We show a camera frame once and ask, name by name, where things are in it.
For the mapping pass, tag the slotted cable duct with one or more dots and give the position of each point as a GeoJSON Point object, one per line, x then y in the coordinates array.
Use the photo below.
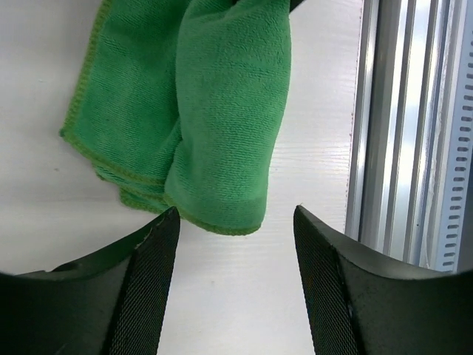
{"type": "Point", "coordinates": [459, 156]}

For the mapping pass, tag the aluminium front rail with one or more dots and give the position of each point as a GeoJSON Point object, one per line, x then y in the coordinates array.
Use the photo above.
{"type": "Point", "coordinates": [408, 61]}

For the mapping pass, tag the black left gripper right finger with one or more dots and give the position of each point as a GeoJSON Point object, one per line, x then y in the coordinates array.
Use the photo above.
{"type": "Point", "coordinates": [360, 301]}

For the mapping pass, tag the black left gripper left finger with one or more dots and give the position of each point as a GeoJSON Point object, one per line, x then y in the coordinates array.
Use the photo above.
{"type": "Point", "coordinates": [111, 301]}

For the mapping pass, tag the green towel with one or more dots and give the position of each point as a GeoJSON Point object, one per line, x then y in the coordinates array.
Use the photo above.
{"type": "Point", "coordinates": [179, 103]}

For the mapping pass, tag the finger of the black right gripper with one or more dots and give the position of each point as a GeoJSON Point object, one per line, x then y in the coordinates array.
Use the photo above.
{"type": "Point", "coordinates": [294, 4]}

